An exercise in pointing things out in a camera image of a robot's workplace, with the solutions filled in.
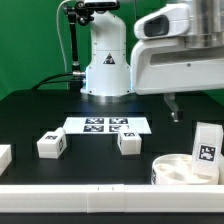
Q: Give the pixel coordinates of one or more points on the white fence bar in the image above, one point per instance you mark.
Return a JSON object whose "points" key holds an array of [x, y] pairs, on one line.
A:
{"points": [[111, 198], [221, 169], [5, 157]]}

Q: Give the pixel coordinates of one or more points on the white front fence bar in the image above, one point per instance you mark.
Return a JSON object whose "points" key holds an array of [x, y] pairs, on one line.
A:
{"points": [[111, 198]]}

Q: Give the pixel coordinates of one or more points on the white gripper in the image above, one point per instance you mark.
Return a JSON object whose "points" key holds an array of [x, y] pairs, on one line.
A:
{"points": [[167, 66]]}

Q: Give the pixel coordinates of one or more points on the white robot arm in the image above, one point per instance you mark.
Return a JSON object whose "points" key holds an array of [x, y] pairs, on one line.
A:
{"points": [[109, 73]]}

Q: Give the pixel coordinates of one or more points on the paper sheet with markers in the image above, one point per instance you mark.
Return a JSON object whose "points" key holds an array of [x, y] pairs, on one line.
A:
{"points": [[105, 125]]}

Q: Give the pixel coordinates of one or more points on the white right fence bar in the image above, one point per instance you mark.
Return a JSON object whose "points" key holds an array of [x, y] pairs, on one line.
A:
{"points": [[221, 169]]}

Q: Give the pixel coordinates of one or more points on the white left fence bar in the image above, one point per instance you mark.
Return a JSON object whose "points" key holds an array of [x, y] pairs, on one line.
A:
{"points": [[5, 157]]}

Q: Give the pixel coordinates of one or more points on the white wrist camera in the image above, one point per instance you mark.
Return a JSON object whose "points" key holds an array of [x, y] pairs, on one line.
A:
{"points": [[169, 21]]}

